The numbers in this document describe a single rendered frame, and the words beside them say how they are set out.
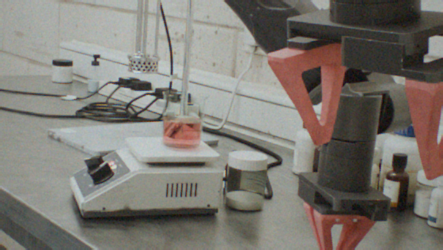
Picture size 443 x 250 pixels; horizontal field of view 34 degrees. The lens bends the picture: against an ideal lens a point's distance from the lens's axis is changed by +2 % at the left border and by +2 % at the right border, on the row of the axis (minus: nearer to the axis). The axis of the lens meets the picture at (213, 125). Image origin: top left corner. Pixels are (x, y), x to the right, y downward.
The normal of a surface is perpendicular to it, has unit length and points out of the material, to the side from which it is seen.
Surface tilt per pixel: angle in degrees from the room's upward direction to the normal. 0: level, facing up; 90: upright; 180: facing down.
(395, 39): 101
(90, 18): 90
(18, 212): 90
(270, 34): 110
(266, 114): 90
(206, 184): 90
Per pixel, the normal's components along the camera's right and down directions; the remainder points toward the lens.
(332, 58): 0.61, 0.14
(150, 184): 0.31, 0.21
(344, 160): -0.21, 0.18
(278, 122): -0.78, 0.06
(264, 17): -0.36, 0.48
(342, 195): 0.09, -0.98
